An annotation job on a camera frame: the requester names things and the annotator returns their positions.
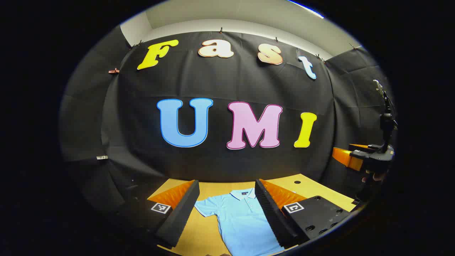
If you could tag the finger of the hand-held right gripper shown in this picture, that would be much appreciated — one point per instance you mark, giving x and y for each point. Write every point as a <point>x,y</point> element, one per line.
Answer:
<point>346,158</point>
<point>359,146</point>

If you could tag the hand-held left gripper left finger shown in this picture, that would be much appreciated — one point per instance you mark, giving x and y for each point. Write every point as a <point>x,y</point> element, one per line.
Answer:
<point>181,213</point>

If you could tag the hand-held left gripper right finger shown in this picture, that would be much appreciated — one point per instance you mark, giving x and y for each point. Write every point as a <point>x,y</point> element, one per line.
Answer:
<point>272,213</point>

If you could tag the light blue polo T-shirt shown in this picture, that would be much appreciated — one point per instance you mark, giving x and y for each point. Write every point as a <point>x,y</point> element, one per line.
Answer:
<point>241,220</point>

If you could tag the small white clip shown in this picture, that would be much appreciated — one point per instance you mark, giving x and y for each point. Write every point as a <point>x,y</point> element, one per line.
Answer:
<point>102,157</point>

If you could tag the black backdrop cloth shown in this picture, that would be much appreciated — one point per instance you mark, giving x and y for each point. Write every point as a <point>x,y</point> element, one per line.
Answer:
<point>213,81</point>

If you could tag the small red clip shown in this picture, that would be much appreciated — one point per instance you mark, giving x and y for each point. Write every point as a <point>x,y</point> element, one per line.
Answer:
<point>113,70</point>

